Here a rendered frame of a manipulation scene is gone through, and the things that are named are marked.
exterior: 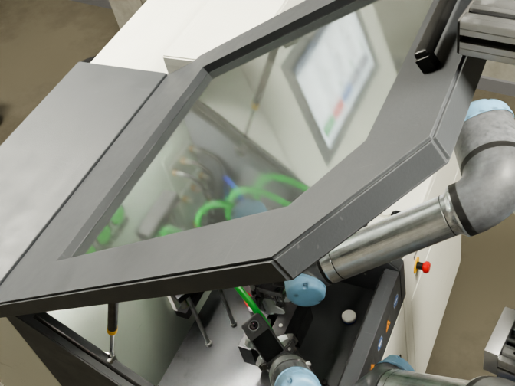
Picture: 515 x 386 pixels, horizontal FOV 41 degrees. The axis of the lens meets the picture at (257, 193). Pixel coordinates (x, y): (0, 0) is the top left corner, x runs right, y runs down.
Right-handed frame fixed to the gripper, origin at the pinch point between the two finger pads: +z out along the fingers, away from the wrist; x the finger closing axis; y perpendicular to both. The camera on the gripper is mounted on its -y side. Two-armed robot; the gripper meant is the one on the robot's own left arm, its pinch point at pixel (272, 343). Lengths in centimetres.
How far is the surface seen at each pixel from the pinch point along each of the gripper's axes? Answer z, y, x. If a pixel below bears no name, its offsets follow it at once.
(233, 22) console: 25, -64, 40
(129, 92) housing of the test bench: 24, -65, 9
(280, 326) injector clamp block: 29.3, 4.3, 2.7
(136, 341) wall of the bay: 30.5, -15.4, -28.4
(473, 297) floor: 131, 65, 69
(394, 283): 33.3, 15.0, 33.0
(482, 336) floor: 119, 75, 60
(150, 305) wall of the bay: 33.2, -20.1, -20.4
